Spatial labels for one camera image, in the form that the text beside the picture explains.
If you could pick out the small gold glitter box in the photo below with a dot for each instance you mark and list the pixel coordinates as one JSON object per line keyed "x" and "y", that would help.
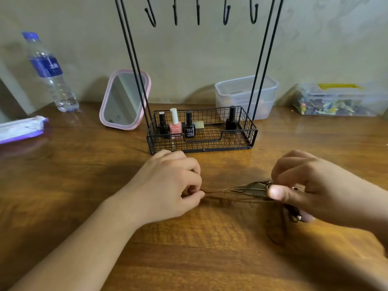
{"x": 198, "y": 124}

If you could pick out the person's left fingers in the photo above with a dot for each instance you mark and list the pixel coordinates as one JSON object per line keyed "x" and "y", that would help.
{"x": 189, "y": 184}

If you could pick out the black labelled nail polish bottle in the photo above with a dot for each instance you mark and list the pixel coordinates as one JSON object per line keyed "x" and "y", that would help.
{"x": 189, "y": 125}

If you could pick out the person's right forearm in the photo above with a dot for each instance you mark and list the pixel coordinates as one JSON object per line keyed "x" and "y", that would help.
{"x": 377, "y": 215}

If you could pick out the person's right hand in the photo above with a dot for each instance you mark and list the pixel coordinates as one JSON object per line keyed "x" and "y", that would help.
{"x": 318, "y": 190}

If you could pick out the white purple wet wipes pack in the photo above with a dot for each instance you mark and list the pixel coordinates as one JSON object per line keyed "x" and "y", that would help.
{"x": 21, "y": 128}

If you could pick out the person's right thumb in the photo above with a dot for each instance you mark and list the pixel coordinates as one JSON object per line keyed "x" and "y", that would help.
{"x": 283, "y": 192}

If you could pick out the pink nail polish bottle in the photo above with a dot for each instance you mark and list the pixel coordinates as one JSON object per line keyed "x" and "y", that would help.
{"x": 175, "y": 124}

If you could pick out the clear plastic water bottle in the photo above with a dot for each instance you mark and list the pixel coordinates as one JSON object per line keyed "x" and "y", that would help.
{"x": 50, "y": 72}

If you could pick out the clear plastic container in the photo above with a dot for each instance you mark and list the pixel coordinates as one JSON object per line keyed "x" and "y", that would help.
{"x": 239, "y": 95}

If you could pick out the person's left hand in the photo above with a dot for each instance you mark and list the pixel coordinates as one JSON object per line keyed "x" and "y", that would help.
{"x": 165, "y": 187}

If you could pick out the person's left forearm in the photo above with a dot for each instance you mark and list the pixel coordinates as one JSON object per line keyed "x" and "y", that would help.
{"x": 78, "y": 248}

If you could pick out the pink framed mirror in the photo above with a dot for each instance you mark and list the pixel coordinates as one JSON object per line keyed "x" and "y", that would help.
{"x": 124, "y": 99}

